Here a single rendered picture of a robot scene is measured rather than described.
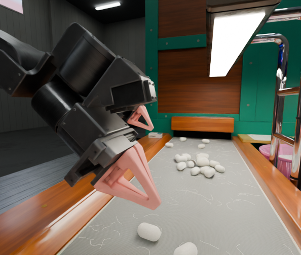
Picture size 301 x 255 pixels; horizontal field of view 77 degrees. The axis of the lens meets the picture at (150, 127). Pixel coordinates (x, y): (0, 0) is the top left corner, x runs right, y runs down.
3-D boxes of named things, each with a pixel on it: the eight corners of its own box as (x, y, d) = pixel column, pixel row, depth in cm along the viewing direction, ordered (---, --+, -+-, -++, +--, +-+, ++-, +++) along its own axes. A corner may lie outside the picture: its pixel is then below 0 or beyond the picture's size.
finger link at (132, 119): (162, 119, 62) (142, 101, 64) (157, 122, 56) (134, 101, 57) (150, 134, 64) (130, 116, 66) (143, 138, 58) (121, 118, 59)
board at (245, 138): (242, 142, 80) (242, 139, 80) (237, 136, 94) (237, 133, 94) (339, 147, 71) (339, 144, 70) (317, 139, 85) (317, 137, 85)
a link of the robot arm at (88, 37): (132, 69, 28) (74, 16, 28) (110, 55, 20) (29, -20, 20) (86, 125, 30) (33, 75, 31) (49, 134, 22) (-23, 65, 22)
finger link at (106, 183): (181, 174, 27) (135, 129, 28) (173, 199, 20) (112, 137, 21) (151, 203, 29) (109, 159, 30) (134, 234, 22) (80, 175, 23)
